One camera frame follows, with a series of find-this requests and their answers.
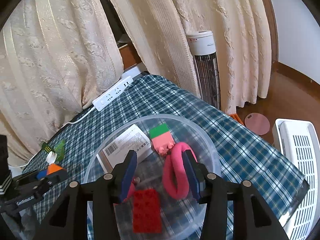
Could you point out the white small bowl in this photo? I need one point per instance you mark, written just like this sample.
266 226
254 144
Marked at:
51 157

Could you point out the orange toy block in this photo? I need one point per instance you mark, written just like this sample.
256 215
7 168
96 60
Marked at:
55 170

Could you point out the pink hair band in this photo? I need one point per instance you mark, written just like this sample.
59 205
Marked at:
174 178

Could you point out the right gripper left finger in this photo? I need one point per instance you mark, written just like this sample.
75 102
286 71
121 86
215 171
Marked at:
126 172

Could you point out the cream curtain right panel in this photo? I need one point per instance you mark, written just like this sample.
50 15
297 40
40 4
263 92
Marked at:
165 34

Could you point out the green and pink block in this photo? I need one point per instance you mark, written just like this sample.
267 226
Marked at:
162 140

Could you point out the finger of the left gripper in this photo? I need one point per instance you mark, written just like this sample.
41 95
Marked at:
50 177

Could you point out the white plastic basket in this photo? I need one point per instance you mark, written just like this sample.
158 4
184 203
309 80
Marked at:
298 142

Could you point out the white power strip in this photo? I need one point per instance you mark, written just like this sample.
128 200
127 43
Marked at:
112 93

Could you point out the pink round scale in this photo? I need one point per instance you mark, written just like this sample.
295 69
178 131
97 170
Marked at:
257 123

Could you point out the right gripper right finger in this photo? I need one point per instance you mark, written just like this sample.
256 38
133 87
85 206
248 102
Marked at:
194 174

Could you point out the dark green box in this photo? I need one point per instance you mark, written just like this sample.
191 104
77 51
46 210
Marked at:
59 149

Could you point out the clear plastic bowl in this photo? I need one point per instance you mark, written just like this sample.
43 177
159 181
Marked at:
181 219

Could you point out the white medicine box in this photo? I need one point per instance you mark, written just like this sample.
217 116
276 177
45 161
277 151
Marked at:
115 151

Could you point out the wooden baseboard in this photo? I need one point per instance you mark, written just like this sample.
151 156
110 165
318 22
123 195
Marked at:
294 40

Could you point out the blue plaid tablecloth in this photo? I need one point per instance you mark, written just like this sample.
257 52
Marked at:
242 154

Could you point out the cream curtain panel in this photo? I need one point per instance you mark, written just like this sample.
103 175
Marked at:
57 56
165 34

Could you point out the white tower heater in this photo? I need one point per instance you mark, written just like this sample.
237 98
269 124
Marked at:
206 72

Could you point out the cream curtain left panel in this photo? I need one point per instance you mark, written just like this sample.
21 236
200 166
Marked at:
57 56

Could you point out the red toy brick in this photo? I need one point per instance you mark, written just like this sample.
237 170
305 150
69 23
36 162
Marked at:
146 212

